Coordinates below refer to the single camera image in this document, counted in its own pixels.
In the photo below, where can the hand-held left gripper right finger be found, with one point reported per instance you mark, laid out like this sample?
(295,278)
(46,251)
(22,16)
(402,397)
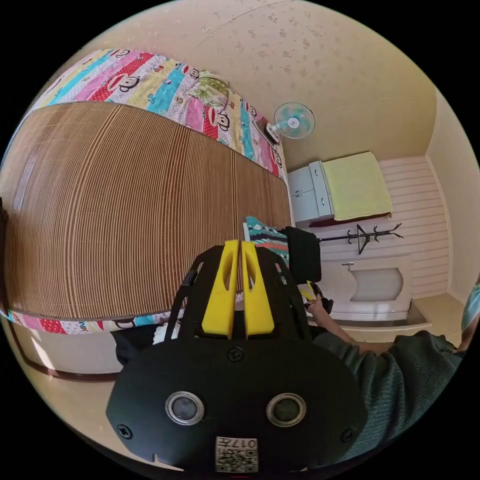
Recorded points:
(257,303)

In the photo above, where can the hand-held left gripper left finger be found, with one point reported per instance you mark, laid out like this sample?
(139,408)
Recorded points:
(221,300)

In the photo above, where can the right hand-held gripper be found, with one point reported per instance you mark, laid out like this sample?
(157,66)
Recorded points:
(303,255)

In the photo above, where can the person's right forearm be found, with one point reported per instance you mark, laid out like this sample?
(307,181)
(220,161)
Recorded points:
(343,333)

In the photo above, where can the black pants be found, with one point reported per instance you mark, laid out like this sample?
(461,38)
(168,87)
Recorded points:
(129,347)

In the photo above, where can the person's right hand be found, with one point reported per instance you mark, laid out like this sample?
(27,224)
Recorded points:
(319,309)

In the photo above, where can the pile of clothes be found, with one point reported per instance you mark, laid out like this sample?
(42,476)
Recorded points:
(267,240)

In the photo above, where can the black coat rack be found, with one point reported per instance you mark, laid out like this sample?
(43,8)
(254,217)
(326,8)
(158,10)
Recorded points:
(362,236)

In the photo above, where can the grey cupboard with yellow cloth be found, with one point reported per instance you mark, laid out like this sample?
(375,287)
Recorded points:
(356,185)

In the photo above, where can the person's body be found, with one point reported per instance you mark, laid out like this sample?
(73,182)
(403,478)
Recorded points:
(405,393)

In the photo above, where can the bed with woven mat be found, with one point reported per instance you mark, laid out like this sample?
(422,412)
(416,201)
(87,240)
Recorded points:
(112,206)

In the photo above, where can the white and teal fan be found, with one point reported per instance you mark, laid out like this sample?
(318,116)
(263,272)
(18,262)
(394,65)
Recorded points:
(294,120)

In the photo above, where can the green floral pillow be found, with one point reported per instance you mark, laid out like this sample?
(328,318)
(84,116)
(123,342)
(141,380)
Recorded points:
(210,89)

